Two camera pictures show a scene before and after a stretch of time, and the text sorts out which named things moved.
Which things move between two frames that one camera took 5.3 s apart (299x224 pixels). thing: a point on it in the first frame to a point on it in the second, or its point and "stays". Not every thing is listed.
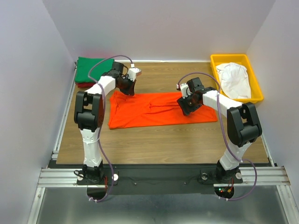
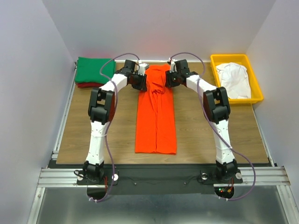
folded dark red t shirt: [85, 85] stays
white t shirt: [234, 83] stays
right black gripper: [182, 102] to [168, 82]
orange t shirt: [145, 109] to [156, 129]
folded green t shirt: [84, 64] stays
